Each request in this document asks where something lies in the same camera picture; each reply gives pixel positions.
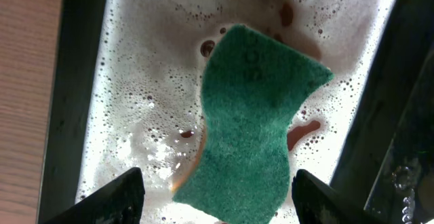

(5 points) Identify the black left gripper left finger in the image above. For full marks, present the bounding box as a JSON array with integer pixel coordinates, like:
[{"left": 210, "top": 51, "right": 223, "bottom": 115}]
[{"left": 45, "top": 167, "right": 145, "bottom": 224}]

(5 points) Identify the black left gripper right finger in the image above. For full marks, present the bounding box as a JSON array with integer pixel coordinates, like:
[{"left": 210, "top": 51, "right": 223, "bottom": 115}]
[{"left": 292, "top": 169, "right": 382, "bottom": 224}]

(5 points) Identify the green scrub sponge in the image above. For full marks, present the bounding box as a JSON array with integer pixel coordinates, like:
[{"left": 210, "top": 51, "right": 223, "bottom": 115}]
[{"left": 173, "top": 24, "right": 333, "bottom": 223}]

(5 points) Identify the round black serving tray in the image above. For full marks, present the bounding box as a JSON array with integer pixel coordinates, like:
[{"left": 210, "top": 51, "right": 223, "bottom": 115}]
[{"left": 364, "top": 52, "right": 433, "bottom": 224}]

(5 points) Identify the black rectangular tray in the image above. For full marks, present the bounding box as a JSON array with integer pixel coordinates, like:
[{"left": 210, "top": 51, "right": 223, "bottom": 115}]
[{"left": 37, "top": 0, "right": 433, "bottom": 223}]

